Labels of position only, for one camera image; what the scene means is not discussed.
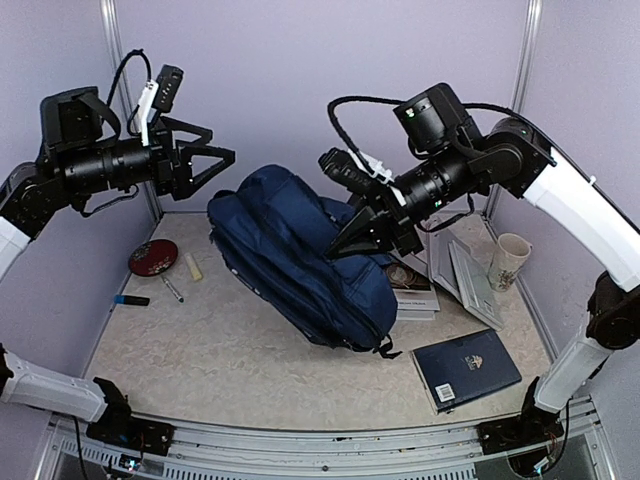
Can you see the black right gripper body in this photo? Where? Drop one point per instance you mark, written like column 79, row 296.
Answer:
column 403, row 231

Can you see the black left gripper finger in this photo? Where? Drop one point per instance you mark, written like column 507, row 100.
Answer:
column 202, row 135
column 199, row 164

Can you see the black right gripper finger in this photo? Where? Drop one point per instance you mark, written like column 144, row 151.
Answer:
column 362, row 226
column 341, row 248

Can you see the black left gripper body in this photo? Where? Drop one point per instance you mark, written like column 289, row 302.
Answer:
column 163, row 173

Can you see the navy blue student backpack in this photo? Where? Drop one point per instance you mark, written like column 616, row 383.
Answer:
column 273, row 233

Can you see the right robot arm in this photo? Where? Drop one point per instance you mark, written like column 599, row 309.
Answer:
column 456, row 159

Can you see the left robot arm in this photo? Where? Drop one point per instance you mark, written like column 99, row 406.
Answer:
column 82, row 154

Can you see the grey open book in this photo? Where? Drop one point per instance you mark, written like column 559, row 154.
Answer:
column 452, row 267

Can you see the white book with photo cover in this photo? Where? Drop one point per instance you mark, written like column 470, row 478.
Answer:
column 415, row 295

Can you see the red floral bowl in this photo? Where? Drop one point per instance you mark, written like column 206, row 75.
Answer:
column 153, row 258

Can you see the yellow highlighter marker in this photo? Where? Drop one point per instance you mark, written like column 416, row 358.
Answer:
column 194, row 269

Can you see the clear ballpoint pen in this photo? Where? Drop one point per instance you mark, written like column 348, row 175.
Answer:
column 173, row 289

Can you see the floral ceramic mug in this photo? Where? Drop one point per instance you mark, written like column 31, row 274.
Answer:
column 510, row 254

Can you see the black blue marker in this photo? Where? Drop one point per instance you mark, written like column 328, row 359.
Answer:
column 131, row 300

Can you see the dark blue notebook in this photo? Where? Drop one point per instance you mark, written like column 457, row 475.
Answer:
column 464, row 369

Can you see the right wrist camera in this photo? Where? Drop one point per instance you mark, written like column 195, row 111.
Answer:
column 340, row 167

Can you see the aluminium corner post left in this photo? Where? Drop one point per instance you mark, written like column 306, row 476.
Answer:
column 109, row 18

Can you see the aluminium corner post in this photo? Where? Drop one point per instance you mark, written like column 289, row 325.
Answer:
column 527, row 53
column 109, row 18

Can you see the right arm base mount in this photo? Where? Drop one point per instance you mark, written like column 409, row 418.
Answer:
column 530, row 426

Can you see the aluminium front rail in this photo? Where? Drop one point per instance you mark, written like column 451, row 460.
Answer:
column 453, row 450

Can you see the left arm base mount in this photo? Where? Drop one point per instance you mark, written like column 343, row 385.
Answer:
column 130, row 430

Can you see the aluminium corner post right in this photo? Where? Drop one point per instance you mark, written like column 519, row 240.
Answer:
column 527, row 53

